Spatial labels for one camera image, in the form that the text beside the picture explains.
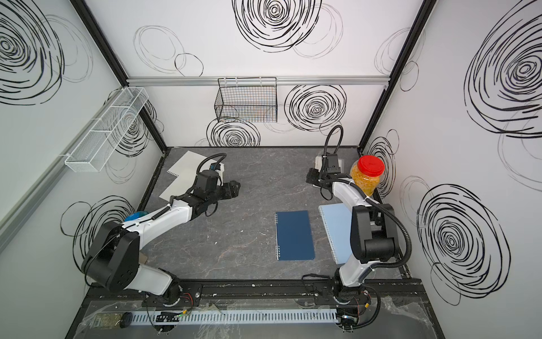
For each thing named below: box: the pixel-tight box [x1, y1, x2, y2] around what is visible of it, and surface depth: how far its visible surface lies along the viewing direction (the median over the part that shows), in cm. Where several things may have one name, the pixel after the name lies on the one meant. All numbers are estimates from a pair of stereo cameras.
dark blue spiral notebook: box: [275, 210, 316, 261], surface depth 89 cm
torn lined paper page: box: [166, 150, 217, 187], surface depth 115 cm
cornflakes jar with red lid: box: [350, 154, 385, 198], surface depth 90 cm
